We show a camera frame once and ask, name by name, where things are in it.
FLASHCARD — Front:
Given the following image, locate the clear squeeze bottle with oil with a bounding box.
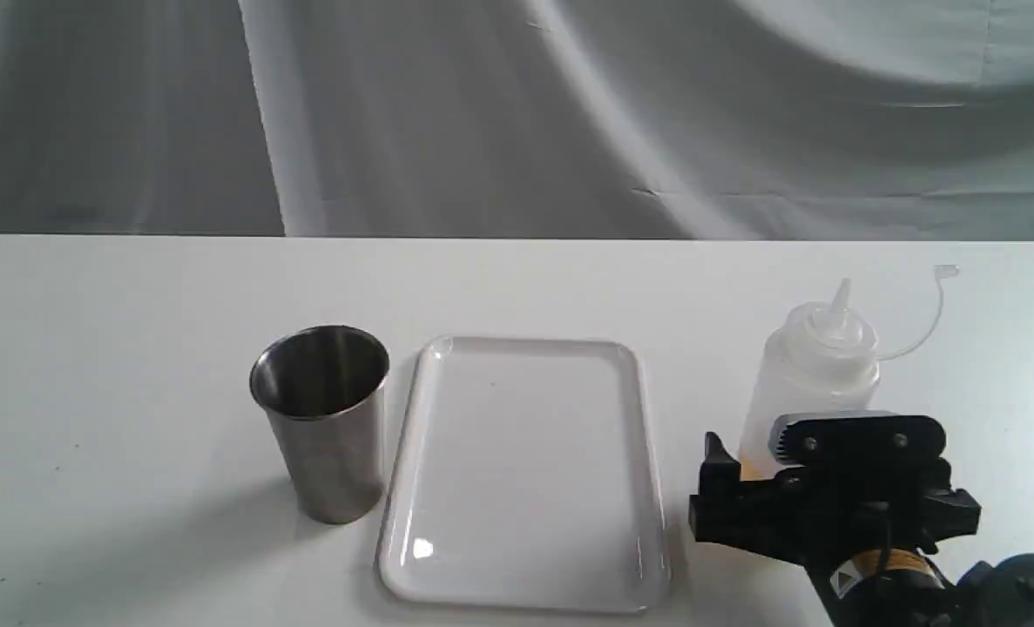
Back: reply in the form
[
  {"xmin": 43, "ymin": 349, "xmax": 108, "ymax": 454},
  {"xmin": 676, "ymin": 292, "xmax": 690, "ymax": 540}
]
[{"xmin": 737, "ymin": 265, "xmax": 962, "ymax": 482}]

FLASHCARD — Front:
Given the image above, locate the white backdrop cloth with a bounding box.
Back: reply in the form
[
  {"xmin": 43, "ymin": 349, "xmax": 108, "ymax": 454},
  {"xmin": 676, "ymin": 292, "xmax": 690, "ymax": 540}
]
[{"xmin": 0, "ymin": 1, "xmax": 1034, "ymax": 239}]

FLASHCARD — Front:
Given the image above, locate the stainless steel cup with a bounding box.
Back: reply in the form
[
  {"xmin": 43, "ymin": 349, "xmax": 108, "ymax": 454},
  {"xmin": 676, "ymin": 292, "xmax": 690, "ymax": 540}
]
[{"xmin": 248, "ymin": 325, "xmax": 392, "ymax": 525}]

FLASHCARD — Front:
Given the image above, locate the white plastic tray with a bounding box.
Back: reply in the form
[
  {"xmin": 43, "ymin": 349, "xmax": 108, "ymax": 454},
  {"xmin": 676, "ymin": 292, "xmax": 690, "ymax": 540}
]
[{"xmin": 377, "ymin": 336, "xmax": 672, "ymax": 615}]

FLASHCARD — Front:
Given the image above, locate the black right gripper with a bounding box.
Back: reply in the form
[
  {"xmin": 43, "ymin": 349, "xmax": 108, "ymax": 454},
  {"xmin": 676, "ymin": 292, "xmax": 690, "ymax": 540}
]
[{"xmin": 688, "ymin": 413, "xmax": 982, "ymax": 571}]

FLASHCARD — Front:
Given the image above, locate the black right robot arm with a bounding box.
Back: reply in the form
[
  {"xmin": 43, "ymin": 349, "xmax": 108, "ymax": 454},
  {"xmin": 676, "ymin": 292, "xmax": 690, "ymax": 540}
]
[{"xmin": 688, "ymin": 410, "xmax": 1034, "ymax": 626}]

